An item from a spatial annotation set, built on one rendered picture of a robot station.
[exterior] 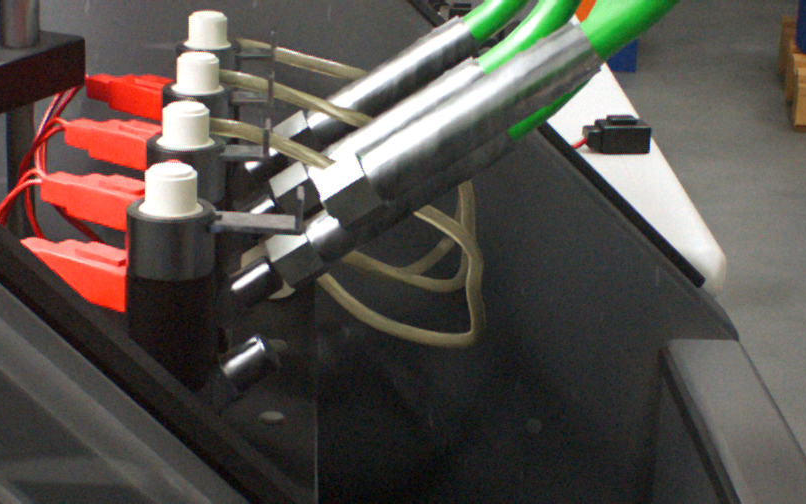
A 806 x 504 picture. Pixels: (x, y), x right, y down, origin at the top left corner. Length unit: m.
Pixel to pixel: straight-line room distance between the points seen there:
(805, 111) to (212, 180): 4.66
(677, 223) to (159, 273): 0.49
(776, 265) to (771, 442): 3.37
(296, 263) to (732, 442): 0.24
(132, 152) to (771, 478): 0.29
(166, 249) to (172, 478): 0.34
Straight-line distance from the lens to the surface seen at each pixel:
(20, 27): 0.87
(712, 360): 0.97
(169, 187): 0.63
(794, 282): 4.15
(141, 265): 0.63
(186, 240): 0.63
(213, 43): 0.86
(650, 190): 1.13
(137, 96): 0.89
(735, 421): 0.90
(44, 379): 0.28
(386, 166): 0.62
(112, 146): 0.82
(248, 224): 0.63
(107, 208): 0.74
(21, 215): 0.89
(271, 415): 0.79
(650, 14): 0.62
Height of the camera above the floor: 1.29
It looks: 18 degrees down
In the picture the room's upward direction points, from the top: 3 degrees clockwise
